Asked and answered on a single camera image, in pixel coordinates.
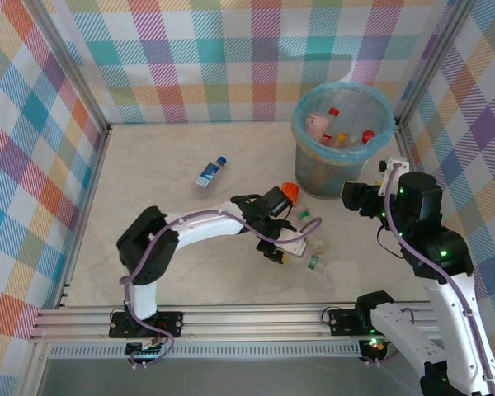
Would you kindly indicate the orange label bottle gold cap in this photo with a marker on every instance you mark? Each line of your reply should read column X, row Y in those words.
column 292, row 190

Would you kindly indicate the clear bottle white green labels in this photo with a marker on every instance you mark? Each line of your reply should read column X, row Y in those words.
column 315, row 264

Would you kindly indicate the clear bottle green neck label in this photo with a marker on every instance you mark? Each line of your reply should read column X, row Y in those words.
column 318, row 243

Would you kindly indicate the grey mesh waste bin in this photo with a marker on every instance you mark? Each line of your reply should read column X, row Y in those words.
column 313, row 181

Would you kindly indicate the blue plastic bin liner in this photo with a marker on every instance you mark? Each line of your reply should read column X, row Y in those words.
column 354, row 99

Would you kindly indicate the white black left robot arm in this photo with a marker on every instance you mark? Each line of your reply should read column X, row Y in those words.
column 206, row 231

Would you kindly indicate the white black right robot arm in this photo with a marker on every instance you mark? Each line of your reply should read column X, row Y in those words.
column 404, row 338

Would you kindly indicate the small blue label bottle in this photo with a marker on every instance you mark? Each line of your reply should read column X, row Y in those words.
column 208, row 175

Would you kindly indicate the plaid cloth panel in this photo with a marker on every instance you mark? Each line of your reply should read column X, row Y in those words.
column 189, row 62
column 24, row 165
column 478, row 103

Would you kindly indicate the small circuit board green light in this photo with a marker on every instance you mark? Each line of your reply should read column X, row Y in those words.
column 373, row 344
column 142, row 350

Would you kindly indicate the aluminium side rail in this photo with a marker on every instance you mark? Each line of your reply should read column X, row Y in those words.
column 86, row 206
column 402, row 140

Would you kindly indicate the aluminium frame rail with slots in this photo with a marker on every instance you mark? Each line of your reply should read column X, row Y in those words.
column 251, row 321

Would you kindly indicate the aluminium corner post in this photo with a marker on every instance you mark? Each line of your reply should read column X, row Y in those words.
column 446, row 29
column 70, row 62

